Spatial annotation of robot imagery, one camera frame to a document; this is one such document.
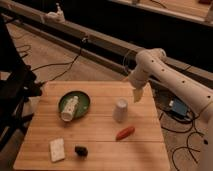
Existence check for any black eraser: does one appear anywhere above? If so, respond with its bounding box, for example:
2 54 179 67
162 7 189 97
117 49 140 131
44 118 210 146
75 146 88 157

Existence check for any blue box on floor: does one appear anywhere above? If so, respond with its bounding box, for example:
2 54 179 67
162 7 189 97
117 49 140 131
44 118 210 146
169 99 188 117

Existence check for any orange carrot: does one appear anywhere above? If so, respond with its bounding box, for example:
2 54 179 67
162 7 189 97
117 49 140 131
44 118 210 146
116 126 135 141

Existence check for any grey metal rail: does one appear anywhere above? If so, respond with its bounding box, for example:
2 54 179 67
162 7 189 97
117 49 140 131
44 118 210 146
0 0 213 87

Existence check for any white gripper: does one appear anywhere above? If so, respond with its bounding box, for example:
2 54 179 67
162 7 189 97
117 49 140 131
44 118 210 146
128 67 148 102

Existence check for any green plate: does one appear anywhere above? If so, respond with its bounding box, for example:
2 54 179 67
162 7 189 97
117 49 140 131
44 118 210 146
58 91 90 121

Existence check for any black tripod stand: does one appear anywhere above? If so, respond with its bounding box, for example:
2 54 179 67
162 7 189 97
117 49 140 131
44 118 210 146
0 14 42 152

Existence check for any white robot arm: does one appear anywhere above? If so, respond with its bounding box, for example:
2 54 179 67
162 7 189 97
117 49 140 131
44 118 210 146
128 48 213 171

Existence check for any white sponge block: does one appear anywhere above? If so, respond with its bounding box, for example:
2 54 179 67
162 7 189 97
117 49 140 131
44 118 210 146
49 138 65 162

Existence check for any white device on rail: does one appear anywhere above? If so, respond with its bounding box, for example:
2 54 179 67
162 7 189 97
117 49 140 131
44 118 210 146
40 3 65 23

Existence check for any black floor cable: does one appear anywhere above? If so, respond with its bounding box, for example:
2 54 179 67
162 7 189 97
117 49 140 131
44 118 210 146
31 37 88 83

